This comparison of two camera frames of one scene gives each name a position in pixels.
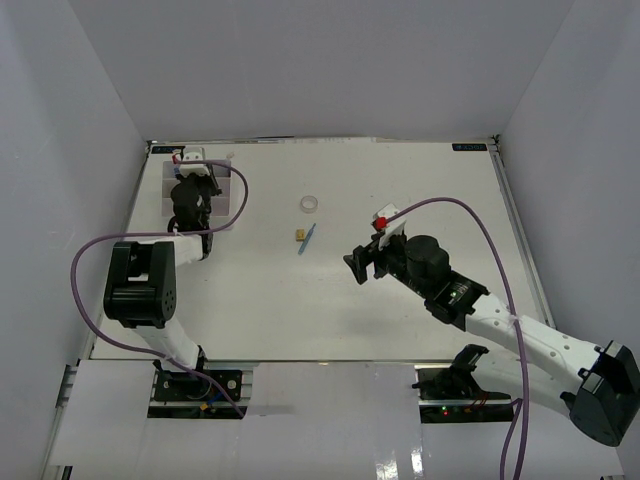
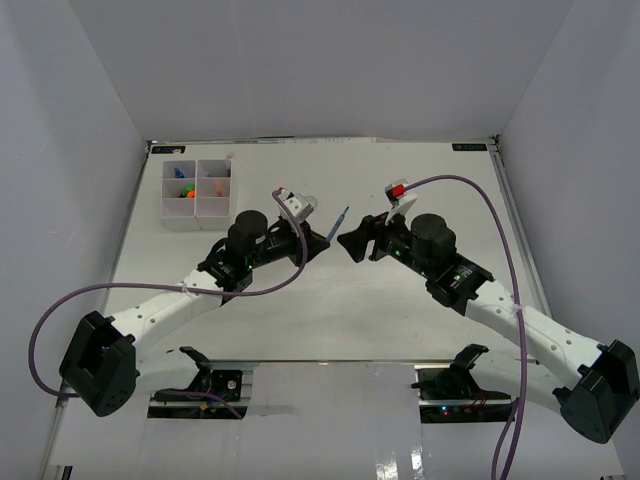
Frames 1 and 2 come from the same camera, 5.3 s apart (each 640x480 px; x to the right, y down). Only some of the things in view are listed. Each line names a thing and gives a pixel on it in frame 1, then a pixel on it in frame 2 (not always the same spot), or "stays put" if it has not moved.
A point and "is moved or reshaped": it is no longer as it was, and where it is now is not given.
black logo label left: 165,149 stays put
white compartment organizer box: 220,205 stays put
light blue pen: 306,239 is moved or reshaped
